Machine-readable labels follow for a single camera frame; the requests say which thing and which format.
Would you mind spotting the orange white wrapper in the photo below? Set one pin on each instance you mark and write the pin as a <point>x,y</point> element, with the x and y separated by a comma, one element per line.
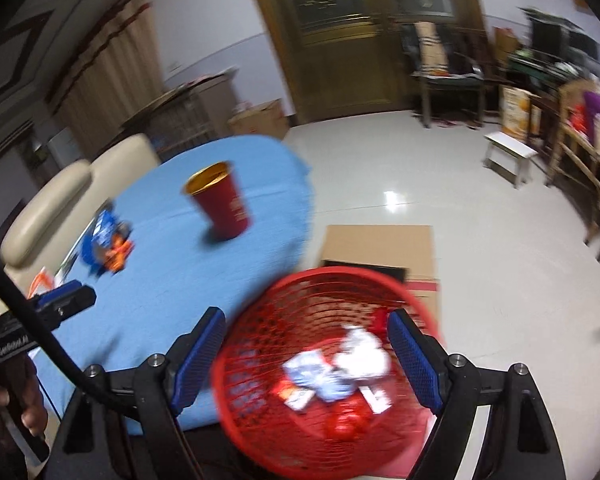
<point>41,281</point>

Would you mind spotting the red plastic mesh basket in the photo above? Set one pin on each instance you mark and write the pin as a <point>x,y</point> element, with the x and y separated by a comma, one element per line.
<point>280,320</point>

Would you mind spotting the red white small packet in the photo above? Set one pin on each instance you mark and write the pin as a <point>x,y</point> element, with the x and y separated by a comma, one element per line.
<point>295,397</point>

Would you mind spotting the black television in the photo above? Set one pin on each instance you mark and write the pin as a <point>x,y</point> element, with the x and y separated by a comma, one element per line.
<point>555,35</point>

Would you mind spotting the brown cardboard box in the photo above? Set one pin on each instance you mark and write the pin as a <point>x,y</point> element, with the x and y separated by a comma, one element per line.
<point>257,120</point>

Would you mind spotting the white paper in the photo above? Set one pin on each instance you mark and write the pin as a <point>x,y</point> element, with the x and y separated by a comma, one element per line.
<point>360,360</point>

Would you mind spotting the orange plastic wrapper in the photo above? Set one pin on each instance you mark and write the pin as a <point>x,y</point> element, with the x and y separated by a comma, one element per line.
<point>117,257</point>

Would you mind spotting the blue snack packet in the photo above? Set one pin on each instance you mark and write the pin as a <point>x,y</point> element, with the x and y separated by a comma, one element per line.
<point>97,237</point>

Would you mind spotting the wooden double door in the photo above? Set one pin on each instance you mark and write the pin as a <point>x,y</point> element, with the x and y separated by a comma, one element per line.
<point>355,35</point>

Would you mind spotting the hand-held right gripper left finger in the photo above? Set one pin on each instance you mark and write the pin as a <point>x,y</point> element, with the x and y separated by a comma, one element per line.
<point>200,355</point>

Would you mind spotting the wooden slatted crib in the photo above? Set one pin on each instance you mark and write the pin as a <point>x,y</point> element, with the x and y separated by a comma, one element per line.
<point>180,115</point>

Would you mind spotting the cream leather sofa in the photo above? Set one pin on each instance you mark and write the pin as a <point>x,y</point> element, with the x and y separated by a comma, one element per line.
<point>55,195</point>

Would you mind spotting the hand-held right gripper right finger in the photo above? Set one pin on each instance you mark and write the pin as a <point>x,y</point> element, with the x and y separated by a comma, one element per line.
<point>412,355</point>

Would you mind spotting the white small stool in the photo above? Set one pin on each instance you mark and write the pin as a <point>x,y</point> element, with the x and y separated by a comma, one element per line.
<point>510,147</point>

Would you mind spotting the beige curtain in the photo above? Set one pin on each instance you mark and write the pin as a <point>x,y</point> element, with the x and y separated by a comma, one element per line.
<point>110,70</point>

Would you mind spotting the blue white packet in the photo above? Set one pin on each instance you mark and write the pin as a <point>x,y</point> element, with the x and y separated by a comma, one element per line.
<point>307,370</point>

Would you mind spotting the white paper strip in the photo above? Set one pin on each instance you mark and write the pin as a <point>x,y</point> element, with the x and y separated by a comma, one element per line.
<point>377,397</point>

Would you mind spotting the flat open cardboard box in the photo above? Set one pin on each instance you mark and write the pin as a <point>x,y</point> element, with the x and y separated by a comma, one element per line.
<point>380,245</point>

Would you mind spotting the person's left hand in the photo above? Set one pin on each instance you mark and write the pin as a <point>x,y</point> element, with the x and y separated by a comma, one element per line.
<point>25,390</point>

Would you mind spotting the white appliance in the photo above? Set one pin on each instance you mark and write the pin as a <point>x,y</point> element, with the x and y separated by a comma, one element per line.
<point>67,150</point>

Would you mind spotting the light wooden chair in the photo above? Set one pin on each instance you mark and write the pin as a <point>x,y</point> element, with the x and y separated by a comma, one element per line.
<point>580,160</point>

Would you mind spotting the red paper cup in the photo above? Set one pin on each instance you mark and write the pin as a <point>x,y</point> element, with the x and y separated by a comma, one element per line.
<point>225,205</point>

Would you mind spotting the dark metal armchair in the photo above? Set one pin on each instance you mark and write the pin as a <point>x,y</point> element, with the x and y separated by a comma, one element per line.
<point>445,80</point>

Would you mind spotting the orange print cardboard box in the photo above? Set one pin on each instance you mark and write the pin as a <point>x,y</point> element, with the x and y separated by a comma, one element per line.
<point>517,112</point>

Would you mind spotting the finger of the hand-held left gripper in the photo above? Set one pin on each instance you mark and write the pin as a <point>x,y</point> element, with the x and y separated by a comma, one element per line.
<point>62,302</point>

